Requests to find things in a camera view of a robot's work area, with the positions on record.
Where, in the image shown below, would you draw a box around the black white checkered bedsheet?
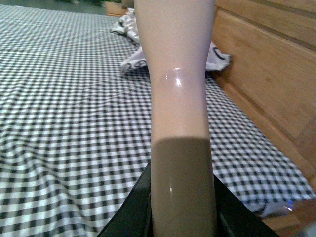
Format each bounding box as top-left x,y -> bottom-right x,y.
0,5 -> 316,237

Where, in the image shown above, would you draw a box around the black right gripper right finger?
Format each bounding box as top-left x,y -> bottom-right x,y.
214,176 -> 278,237

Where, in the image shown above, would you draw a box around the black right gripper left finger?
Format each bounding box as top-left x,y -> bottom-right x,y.
98,163 -> 152,237

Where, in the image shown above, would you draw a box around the wooden bed frame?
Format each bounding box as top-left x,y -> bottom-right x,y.
211,0 -> 316,237

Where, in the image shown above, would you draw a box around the beige hand brush black bristles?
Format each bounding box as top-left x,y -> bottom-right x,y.
134,0 -> 218,237

